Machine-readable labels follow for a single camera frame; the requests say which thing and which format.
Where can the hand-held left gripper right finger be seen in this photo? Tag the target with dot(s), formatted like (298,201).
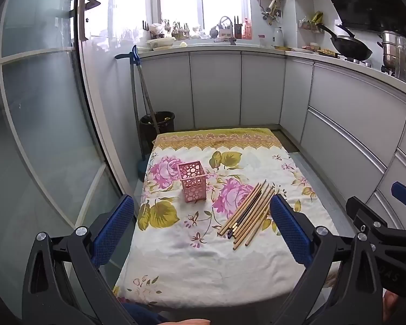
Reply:
(287,230)

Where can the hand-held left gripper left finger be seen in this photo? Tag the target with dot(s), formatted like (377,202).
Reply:
(113,230)

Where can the pile of wooden chopsticks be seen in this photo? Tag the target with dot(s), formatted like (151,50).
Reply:
(262,210)

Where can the pink perforated utensil holder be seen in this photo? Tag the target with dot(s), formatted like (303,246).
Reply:
(193,186)

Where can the person's right hand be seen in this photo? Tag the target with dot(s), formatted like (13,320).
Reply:
(390,306)

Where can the floral printed cloth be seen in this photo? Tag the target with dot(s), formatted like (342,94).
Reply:
(189,260)

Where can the person's dark blue pants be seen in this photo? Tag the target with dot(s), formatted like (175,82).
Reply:
(140,315)

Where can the black trash bin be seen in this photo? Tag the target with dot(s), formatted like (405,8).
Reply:
(162,125)

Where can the glass sliding door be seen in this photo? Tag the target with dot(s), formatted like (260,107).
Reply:
(37,125)

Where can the steel steamer pot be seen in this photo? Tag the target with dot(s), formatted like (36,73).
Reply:
(392,50)

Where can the black wok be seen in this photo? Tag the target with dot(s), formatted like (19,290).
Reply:
(352,47)

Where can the grey kitchen cabinets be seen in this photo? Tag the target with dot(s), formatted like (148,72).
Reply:
(223,88)

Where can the white thermos jug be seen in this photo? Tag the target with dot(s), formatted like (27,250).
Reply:
(278,37)

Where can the red bottle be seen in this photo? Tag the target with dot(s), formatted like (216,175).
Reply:
(247,29)

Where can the black router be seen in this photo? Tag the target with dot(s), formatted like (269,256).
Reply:
(237,28)

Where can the row of small plants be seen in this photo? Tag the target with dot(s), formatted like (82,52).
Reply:
(177,32)

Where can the water heater pipes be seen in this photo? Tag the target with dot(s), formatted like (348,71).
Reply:
(271,8)

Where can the wall spice rack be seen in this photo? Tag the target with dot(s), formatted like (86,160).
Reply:
(311,27)

